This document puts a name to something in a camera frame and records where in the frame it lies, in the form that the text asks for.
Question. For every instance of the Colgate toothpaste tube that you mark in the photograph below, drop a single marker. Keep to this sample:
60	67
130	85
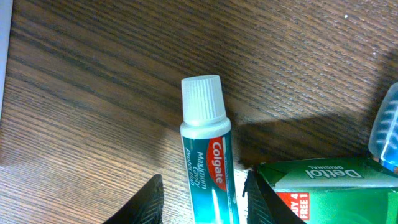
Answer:
207	148

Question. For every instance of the toothbrush with clear cap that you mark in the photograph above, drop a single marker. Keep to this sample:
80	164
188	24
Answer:
383	138

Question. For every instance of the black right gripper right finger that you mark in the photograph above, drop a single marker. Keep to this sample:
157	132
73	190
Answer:
264	205

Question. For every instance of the white cardboard box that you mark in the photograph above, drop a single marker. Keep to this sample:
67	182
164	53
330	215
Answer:
5	29

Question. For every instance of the green Dettol soap box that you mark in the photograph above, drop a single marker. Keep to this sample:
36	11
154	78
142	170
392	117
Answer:
342	190

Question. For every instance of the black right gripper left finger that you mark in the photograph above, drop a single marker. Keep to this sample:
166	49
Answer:
145	207

